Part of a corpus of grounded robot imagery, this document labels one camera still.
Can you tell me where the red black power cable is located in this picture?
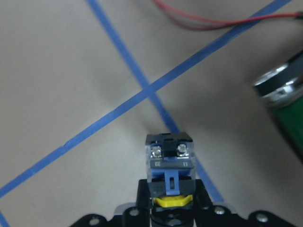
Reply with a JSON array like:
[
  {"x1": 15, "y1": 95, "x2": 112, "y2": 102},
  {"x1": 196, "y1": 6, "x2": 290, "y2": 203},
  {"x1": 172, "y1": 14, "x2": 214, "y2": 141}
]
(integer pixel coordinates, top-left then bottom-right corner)
[{"x1": 152, "y1": 0, "x2": 303, "y2": 31}]

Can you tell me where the green push button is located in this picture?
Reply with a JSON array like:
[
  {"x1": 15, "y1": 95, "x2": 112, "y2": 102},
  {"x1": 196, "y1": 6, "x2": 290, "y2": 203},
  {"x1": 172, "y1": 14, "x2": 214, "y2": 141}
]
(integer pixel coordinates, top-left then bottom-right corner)
[{"x1": 145, "y1": 132, "x2": 196, "y2": 227}]

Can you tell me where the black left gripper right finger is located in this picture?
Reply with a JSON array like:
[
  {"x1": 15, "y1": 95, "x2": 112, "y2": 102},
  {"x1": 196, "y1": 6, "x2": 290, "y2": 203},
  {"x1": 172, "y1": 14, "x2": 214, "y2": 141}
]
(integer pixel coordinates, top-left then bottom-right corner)
[{"x1": 193, "y1": 179, "x2": 294, "y2": 227}]

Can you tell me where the green conveyor belt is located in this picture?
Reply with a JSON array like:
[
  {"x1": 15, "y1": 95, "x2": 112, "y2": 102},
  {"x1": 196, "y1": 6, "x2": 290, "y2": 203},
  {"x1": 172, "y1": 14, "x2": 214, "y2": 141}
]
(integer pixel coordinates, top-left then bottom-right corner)
[{"x1": 252, "y1": 50, "x2": 303, "y2": 160}]

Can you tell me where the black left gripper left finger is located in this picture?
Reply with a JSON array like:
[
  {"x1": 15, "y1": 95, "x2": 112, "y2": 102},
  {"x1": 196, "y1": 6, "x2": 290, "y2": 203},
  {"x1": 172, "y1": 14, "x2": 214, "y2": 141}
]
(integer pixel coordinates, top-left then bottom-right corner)
[{"x1": 72, "y1": 179, "x2": 151, "y2": 227}]

